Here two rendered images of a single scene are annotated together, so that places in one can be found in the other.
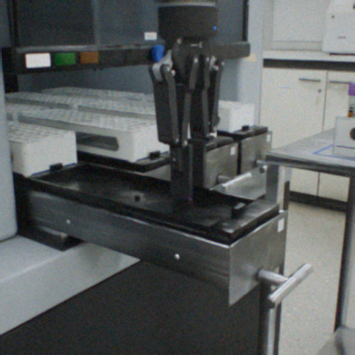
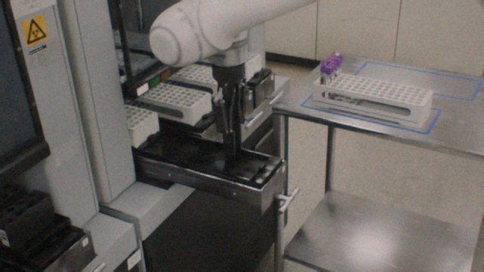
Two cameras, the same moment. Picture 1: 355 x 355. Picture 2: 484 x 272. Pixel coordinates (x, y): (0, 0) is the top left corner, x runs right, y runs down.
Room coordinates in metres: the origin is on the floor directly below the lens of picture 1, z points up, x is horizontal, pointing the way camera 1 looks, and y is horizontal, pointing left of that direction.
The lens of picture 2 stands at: (-0.51, 0.11, 1.52)
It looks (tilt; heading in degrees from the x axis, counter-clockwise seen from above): 30 degrees down; 352
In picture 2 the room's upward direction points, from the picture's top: 2 degrees counter-clockwise
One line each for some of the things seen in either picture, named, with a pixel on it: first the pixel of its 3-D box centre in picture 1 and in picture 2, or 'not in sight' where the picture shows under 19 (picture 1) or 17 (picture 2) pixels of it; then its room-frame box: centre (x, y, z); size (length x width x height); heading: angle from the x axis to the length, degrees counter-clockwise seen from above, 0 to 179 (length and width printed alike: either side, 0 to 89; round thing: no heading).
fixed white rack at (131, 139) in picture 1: (89, 135); (157, 100); (0.90, 0.16, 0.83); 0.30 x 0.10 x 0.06; 53
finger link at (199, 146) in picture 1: (195, 165); (235, 136); (0.64, -0.02, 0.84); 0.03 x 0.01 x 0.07; 53
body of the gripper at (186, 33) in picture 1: (188, 44); (229, 79); (0.63, -0.01, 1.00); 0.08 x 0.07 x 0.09; 143
